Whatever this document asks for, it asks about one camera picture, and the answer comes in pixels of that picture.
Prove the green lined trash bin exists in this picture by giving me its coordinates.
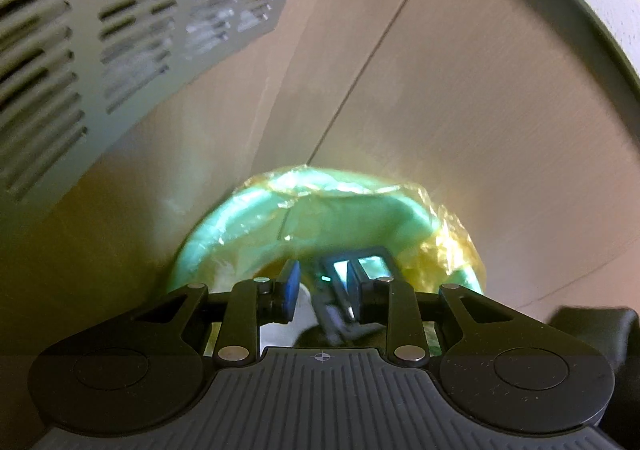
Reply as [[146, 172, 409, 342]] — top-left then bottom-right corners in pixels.
[[166, 165, 486, 292]]

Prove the wooden cabinet door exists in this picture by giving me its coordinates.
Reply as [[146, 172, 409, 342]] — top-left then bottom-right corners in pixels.
[[312, 0, 639, 318]]

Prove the grey perforated vent panel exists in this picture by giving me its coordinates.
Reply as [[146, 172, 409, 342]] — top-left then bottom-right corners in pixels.
[[1, 0, 286, 228]]

